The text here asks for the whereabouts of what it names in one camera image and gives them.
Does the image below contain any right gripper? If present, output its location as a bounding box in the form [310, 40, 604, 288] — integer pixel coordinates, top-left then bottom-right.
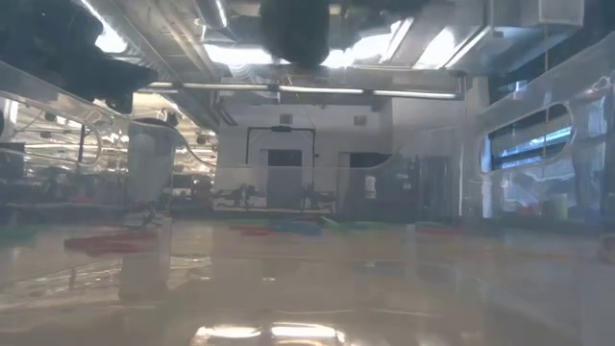
[258, 0, 332, 67]

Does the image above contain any clear plastic bin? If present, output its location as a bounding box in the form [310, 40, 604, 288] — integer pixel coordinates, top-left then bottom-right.
[0, 31, 615, 346]

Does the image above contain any grey door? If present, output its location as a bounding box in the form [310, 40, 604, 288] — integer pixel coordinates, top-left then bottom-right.
[265, 148, 305, 210]

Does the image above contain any red rubber band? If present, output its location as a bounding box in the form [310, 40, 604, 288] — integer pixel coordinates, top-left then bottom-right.
[64, 230, 158, 257]
[229, 224, 276, 237]

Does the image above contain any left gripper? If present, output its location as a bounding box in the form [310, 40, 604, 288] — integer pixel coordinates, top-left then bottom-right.
[66, 47, 160, 115]

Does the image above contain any background robot workstation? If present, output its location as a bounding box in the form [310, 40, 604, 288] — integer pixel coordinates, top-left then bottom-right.
[213, 125, 337, 215]

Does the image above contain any silver ventilation duct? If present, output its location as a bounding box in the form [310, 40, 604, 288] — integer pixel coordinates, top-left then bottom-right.
[446, 0, 585, 77]

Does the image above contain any yellow-green container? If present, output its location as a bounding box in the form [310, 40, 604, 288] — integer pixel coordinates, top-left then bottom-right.
[541, 192, 571, 222]

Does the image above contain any long ceiling light tube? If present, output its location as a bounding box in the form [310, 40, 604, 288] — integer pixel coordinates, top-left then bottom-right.
[143, 81, 460, 101]

